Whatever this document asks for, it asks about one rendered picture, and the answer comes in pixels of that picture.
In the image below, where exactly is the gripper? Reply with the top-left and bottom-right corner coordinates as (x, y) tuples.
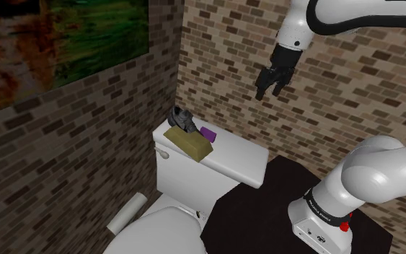
(254, 43), (303, 102)

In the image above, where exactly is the purple cylinder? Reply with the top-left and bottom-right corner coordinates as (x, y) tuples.
(199, 126), (218, 144)

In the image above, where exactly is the dark grey figure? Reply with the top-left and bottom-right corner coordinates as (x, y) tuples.
(167, 106), (201, 135)

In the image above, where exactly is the olive green box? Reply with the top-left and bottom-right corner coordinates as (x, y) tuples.
(163, 126), (214, 163)

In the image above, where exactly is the white toilet paper roll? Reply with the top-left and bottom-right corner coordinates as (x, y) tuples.
(106, 191), (149, 237)

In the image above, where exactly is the green and brown wall picture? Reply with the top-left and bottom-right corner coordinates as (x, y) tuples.
(0, 0), (150, 119)

